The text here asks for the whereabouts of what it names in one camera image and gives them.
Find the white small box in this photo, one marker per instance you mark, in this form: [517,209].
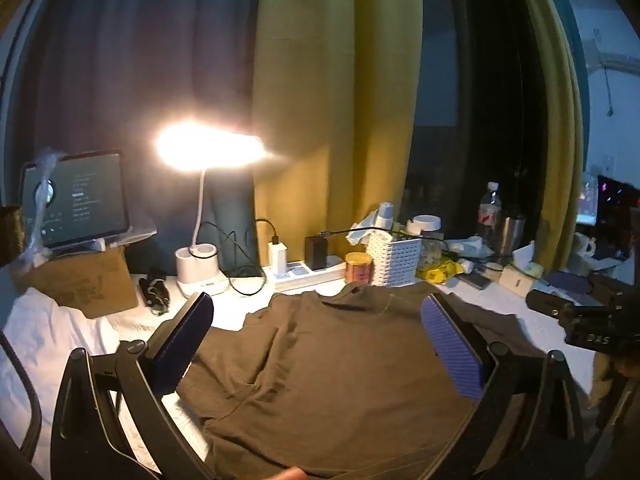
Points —
[515,280]

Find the grey phone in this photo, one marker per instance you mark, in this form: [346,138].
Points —
[479,280]

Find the black phone in clear case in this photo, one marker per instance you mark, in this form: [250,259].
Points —
[567,282]

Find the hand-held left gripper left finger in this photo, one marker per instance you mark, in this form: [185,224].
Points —
[177,345]

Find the white power strip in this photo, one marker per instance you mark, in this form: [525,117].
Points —
[305,277]

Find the clear water bottle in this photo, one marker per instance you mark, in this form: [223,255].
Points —
[489,215]

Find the white cloth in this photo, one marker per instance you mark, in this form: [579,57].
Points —
[45,340]

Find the white desk lamp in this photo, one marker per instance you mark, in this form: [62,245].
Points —
[202,265]

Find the steel thermos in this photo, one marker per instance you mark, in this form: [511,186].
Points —
[510,237]

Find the black tablet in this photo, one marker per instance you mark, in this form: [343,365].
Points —
[80,195]

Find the white patterned packet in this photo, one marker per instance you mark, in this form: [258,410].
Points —
[462,245]

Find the white mug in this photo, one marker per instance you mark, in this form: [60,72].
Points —
[582,246]

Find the clear jar with white lid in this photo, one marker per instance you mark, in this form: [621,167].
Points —
[429,242]

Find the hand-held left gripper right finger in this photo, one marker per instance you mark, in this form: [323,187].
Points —
[450,350]

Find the dark window pane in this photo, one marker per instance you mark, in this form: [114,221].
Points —
[475,85]

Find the black charger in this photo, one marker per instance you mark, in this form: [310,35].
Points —
[316,254]

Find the brown t-shirt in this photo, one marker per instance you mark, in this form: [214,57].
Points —
[325,385]

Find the dark curtain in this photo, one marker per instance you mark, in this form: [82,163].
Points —
[125,60]

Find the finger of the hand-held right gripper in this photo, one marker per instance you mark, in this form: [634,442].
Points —
[547,302]

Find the yellow snack bag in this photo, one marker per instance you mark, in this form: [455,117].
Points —
[440,271]

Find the white tube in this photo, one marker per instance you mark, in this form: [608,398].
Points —
[466,266]

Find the cardboard box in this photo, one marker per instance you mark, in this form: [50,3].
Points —
[85,280]

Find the white perforated basket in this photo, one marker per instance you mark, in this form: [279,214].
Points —
[395,260]

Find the computer monitor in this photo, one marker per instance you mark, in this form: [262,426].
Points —
[587,207]

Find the white charger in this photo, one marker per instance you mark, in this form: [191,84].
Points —
[277,257]

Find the yellow curtain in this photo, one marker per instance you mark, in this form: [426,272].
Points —
[555,110]
[330,110]

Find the red can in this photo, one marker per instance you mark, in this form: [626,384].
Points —
[359,270]

